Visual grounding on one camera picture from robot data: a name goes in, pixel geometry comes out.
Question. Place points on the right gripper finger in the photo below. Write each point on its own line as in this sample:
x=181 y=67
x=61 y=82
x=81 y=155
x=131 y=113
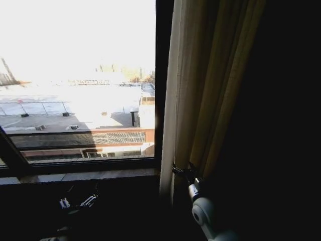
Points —
x=178 y=169
x=192 y=167

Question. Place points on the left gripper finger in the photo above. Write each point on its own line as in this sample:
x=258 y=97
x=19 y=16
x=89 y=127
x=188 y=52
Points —
x=64 y=202
x=88 y=200

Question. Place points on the beige fabric curtain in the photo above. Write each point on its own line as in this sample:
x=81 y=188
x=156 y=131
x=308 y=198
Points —
x=200 y=75

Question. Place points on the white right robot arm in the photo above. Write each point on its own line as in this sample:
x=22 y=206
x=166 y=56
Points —
x=203 y=211

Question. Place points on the grey stone window sill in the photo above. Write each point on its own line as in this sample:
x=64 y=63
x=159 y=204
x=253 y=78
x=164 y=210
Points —
x=75 y=176

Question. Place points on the brick building with lattice wall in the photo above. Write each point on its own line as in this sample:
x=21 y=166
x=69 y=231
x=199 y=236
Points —
x=118 y=140

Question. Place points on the black window frame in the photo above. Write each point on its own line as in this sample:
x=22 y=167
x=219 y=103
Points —
x=161 y=75

